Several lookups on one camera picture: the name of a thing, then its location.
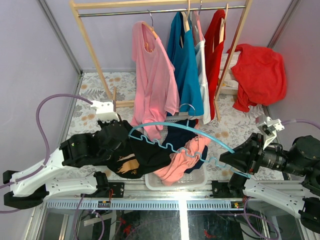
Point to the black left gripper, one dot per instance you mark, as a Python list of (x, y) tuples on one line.
[(104, 123)]

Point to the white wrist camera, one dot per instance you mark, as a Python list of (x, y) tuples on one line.
[(105, 111), (268, 128)]

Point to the red cloth pile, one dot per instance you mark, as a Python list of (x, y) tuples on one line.
[(260, 73)]

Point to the pink t-shirt on hanger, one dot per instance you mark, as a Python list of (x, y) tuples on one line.
[(156, 88)]

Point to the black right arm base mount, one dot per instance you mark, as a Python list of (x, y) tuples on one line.
[(223, 190)]

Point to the salmon pink shirt in basket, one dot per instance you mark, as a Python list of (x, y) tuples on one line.
[(182, 160)]

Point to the white plastic laundry basket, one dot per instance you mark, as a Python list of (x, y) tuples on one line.
[(197, 178)]

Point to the white and pink hung shirt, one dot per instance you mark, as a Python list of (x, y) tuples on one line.
[(199, 47)]

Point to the wooden hanger under blue shirt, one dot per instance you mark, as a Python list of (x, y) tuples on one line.
[(185, 23)]

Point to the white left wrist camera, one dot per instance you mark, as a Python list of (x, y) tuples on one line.
[(105, 111)]

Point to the blue t-shirt on hanger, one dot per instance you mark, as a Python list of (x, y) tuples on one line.
[(181, 53)]

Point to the navy garment in basket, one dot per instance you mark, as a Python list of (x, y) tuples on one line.
[(180, 135)]

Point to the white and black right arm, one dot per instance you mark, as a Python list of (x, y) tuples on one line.
[(302, 160)]

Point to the red t-shirt on hanger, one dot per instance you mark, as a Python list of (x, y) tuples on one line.
[(213, 50)]

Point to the black printed t-shirt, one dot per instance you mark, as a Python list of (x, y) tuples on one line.
[(137, 158)]

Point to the floral patterned floor mat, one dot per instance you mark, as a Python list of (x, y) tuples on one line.
[(233, 128)]

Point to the wooden hanger under pink shirt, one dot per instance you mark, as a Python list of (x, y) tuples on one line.
[(151, 28)]

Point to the white slotted cable duct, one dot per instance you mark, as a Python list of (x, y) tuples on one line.
[(193, 205)]

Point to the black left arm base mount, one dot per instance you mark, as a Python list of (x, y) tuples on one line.
[(115, 190)]

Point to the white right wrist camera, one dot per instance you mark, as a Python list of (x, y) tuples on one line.
[(268, 128)]

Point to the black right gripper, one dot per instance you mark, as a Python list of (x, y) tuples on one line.
[(244, 158)]

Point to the blue plastic hanger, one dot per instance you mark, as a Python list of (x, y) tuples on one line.
[(141, 137)]

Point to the wooden hanger under red shirt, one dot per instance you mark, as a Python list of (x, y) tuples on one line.
[(223, 24)]

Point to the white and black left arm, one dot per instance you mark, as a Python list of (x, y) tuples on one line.
[(31, 187)]

